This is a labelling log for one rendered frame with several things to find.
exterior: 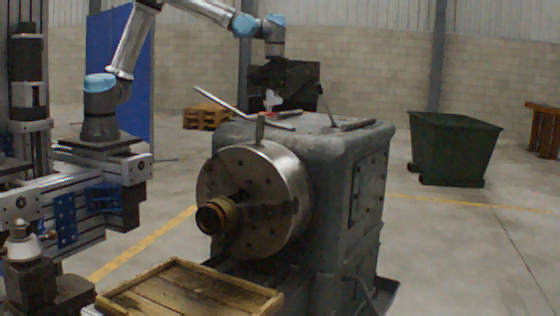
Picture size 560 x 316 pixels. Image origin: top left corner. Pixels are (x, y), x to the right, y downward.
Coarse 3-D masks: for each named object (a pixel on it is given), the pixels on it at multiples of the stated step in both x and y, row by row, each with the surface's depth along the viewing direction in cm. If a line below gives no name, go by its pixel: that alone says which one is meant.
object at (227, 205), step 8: (216, 200) 106; (224, 200) 107; (232, 200) 110; (200, 208) 104; (208, 208) 103; (216, 208) 104; (224, 208) 105; (232, 208) 107; (200, 216) 106; (208, 216) 110; (216, 216) 102; (224, 216) 104; (232, 216) 106; (200, 224) 106; (208, 224) 109; (216, 224) 103; (224, 224) 104; (232, 224) 107; (208, 232) 105; (216, 232) 103
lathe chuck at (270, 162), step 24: (240, 144) 117; (264, 144) 118; (240, 168) 115; (264, 168) 111; (288, 168) 112; (240, 192) 124; (264, 192) 112; (288, 192) 108; (288, 216) 109; (240, 240) 119; (264, 240) 114; (288, 240) 113
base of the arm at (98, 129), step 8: (112, 112) 151; (88, 120) 148; (96, 120) 148; (104, 120) 149; (112, 120) 152; (88, 128) 148; (96, 128) 148; (104, 128) 149; (112, 128) 151; (80, 136) 150; (88, 136) 147; (96, 136) 147; (104, 136) 148; (112, 136) 151; (120, 136) 156
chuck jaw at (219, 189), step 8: (216, 160) 115; (208, 168) 115; (216, 168) 114; (224, 168) 116; (208, 176) 115; (216, 176) 112; (224, 176) 114; (208, 184) 113; (216, 184) 112; (224, 184) 113; (232, 184) 115; (216, 192) 110; (224, 192) 111; (232, 192) 114
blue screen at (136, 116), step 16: (96, 16) 805; (112, 16) 715; (128, 16) 644; (96, 32) 810; (112, 32) 719; (96, 48) 816; (112, 48) 724; (144, 48) 594; (96, 64) 822; (144, 64) 598; (144, 80) 602; (144, 96) 607; (128, 112) 672; (144, 112) 612; (128, 128) 679; (144, 128) 617; (160, 160) 611
